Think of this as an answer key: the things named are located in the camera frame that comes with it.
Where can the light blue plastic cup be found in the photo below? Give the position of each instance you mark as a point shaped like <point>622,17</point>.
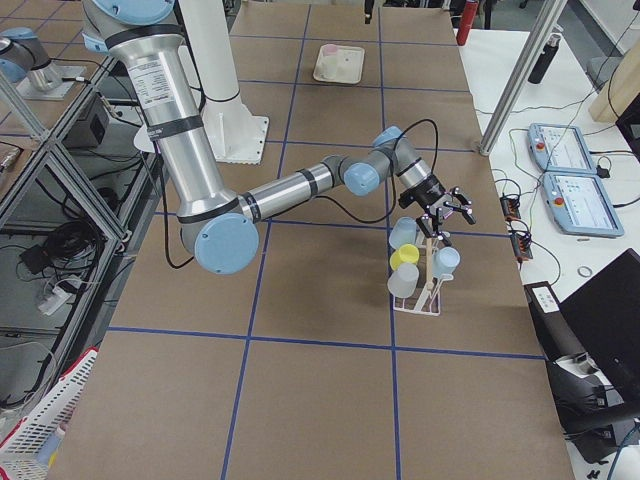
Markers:
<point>403,232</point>

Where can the pale green plastic cup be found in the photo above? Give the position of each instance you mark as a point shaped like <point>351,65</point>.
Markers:
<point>329,66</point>

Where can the pink plastic cup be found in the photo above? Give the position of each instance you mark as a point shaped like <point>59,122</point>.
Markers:
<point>329,49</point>

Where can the black laptop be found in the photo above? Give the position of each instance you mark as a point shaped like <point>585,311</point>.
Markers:
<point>604,315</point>

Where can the teach pendant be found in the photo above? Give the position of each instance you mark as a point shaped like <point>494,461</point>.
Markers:
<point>559,148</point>
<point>580,206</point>

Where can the grey plastic cup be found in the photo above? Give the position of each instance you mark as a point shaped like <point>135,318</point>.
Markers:
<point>403,281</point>

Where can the white wire cup rack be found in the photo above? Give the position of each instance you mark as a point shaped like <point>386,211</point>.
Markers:
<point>427,295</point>

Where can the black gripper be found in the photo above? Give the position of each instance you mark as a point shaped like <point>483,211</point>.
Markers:
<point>431,192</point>

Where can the lower teach pendant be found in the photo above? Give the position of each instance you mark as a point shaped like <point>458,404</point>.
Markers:
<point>580,206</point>

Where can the black bottle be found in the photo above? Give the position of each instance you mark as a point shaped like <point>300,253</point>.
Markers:
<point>545,59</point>

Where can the red cylinder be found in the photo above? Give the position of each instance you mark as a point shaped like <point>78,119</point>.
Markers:
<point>466,21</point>

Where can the grey aluminium frame post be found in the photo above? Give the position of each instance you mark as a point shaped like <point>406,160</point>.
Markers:
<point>539,34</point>

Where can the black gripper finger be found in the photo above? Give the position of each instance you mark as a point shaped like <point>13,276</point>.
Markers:
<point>368,11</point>

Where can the yellow plastic cup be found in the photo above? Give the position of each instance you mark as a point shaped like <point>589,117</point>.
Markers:
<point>406,253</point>

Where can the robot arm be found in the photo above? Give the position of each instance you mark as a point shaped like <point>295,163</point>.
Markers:
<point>179,59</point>

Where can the upper teach pendant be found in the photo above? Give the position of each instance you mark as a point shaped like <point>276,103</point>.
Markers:
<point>559,148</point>

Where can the cream plastic tray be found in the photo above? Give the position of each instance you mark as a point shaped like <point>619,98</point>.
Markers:
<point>350,65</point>

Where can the white plastic basket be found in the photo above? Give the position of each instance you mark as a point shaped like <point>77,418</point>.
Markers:
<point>31,447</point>

